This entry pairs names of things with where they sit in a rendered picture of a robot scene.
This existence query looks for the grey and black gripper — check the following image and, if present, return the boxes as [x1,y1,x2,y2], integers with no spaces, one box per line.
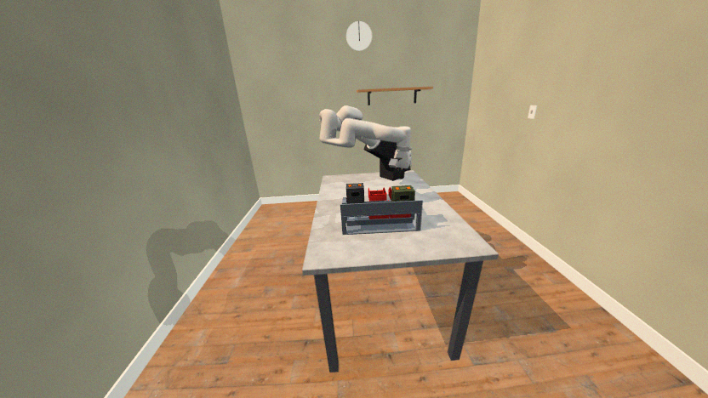
[394,151,412,179]

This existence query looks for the dark green case with orange latches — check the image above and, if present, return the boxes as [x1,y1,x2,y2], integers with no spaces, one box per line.
[391,185,415,202]

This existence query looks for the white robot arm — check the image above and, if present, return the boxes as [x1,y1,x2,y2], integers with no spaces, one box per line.
[319,105,412,151]

